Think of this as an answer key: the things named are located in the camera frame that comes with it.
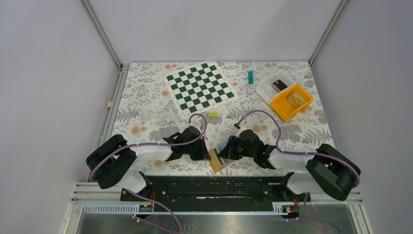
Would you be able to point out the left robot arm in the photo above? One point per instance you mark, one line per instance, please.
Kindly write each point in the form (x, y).
(111, 163)

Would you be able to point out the white plastic bin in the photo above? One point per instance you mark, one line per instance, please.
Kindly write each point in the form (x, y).
(269, 88)

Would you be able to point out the orange leather card holder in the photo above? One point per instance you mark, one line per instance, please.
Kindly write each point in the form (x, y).
(227, 162)

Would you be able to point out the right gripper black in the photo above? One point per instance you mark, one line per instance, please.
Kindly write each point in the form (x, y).
(228, 152)

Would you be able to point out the aluminium rail front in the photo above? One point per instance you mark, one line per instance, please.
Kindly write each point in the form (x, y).
(116, 201)

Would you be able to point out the floral tablecloth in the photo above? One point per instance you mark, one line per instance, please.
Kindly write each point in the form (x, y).
(147, 113)

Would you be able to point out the green white chessboard mat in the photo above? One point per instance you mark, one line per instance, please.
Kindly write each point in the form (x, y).
(198, 88)

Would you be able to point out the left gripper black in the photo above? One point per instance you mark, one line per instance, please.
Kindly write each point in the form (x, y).
(203, 154)

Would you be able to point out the orange plastic bin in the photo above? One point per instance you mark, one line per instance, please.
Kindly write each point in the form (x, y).
(284, 109)

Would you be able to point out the gold cards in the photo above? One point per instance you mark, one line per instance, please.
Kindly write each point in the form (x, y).
(296, 100)

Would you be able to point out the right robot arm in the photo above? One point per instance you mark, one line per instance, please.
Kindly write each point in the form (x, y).
(325, 170)

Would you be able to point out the lime green block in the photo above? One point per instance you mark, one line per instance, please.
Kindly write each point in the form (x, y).
(212, 114)

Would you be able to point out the teal block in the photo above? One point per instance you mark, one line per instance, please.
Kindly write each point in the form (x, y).
(250, 77)

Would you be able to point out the black card in white bin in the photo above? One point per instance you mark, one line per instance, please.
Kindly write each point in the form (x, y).
(279, 85)

